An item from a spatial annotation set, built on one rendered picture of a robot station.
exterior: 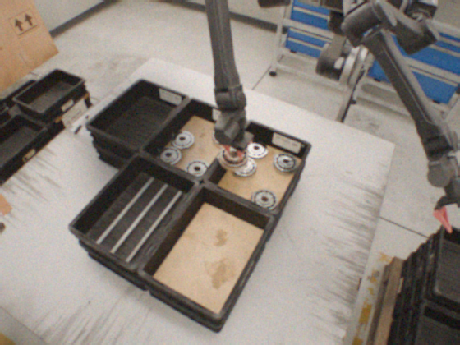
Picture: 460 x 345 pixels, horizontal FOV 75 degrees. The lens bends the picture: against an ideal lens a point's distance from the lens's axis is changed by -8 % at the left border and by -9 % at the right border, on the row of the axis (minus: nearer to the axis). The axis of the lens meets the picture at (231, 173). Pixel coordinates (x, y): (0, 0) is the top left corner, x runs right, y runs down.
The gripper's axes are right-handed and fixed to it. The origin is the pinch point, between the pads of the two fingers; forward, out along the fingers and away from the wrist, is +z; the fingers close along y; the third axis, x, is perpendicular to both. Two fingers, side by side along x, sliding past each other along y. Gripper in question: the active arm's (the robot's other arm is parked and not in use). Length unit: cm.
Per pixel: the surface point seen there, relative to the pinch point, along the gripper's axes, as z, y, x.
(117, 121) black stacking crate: 24, -66, 2
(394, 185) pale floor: 111, 77, 120
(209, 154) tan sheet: 23.0, -17.4, 9.5
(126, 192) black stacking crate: 21.4, -33.5, -26.0
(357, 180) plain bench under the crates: 37, 44, 45
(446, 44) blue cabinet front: 35, 65, 206
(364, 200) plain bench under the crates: 36, 51, 35
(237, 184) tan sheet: 22.2, 1.2, 2.3
